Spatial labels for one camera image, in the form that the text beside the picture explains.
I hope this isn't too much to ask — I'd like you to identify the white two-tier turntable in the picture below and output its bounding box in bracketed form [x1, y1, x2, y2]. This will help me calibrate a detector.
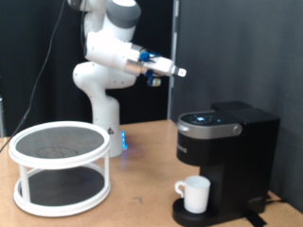
[8, 120, 113, 218]

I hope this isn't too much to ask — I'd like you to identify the white ceramic mug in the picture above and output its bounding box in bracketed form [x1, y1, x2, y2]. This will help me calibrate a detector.
[173, 175, 212, 215]

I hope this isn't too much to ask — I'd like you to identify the wrist camera on blue mount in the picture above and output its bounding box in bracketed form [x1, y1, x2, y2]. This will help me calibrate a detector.
[145, 70, 163, 88]

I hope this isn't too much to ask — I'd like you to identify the black Keurig coffee machine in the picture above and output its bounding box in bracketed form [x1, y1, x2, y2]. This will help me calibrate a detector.
[171, 100, 281, 227]

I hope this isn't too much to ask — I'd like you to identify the black backdrop curtain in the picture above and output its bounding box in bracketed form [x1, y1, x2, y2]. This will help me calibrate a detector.
[0, 0, 175, 138]

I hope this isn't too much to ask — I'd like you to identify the black power cord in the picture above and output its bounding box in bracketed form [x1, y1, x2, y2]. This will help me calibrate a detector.
[264, 192, 287, 204]

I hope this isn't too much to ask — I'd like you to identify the grey metal frame pole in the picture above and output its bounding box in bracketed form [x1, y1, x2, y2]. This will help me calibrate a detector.
[167, 0, 182, 121]

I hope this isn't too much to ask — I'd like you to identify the blue cable clip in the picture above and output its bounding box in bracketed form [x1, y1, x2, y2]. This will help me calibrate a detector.
[138, 50, 160, 63]

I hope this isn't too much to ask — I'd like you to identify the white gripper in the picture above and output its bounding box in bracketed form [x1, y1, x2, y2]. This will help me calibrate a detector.
[142, 56, 187, 79]

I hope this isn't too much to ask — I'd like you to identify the grey metal post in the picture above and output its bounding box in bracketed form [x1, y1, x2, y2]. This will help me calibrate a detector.
[0, 70, 7, 138]

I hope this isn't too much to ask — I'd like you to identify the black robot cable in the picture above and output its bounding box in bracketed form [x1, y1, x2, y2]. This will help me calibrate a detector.
[0, 0, 88, 154]

